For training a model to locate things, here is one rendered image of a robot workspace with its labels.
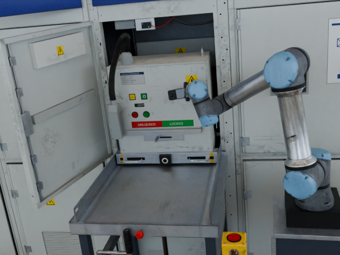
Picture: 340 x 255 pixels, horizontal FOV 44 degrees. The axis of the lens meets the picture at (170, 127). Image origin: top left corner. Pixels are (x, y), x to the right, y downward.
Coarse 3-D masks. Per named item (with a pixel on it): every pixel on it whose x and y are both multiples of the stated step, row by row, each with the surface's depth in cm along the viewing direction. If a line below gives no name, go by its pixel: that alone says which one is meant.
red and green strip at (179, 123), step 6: (168, 120) 209; (174, 120) 208; (180, 120) 208; (186, 120) 207; (192, 120) 207; (132, 126) 214; (138, 126) 213; (144, 126) 213; (150, 126) 212; (156, 126) 211; (162, 126) 211; (168, 126) 210; (174, 126) 210
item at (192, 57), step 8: (136, 56) 221; (144, 56) 219; (152, 56) 217; (160, 56) 215; (168, 56) 213; (176, 56) 211; (184, 56) 209; (192, 56) 207; (200, 56) 205; (208, 56) 206; (120, 64) 207; (136, 64) 204; (144, 64) 200; (152, 64) 199; (160, 64) 198; (168, 64) 197; (208, 64) 205; (208, 72) 204; (208, 80) 202; (208, 88) 201; (216, 128) 235; (120, 152) 221
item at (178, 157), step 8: (152, 152) 218; (160, 152) 217; (168, 152) 216; (176, 152) 215; (184, 152) 214; (192, 152) 213; (200, 152) 212; (208, 152) 211; (216, 152) 210; (120, 160) 222; (128, 160) 221; (136, 160) 220; (144, 160) 219; (152, 160) 218; (176, 160) 216; (184, 160) 215; (216, 160) 212
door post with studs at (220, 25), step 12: (216, 12) 200; (216, 24) 202; (216, 36) 204; (228, 36) 202; (216, 48) 206; (228, 48) 204; (216, 60) 208; (228, 60) 206; (228, 72) 208; (228, 84) 210; (228, 120) 217; (228, 132) 219; (228, 144) 221; (228, 156) 223; (228, 168) 226
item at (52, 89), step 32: (32, 32) 177; (64, 32) 197; (0, 64) 164; (32, 64) 179; (64, 64) 198; (96, 64) 220; (32, 96) 180; (64, 96) 199; (96, 96) 222; (32, 128) 178; (64, 128) 200; (96, 128) 224; (32, 160) 179; (64, 160) 202; (96, 160) 226; (32, 192) 181
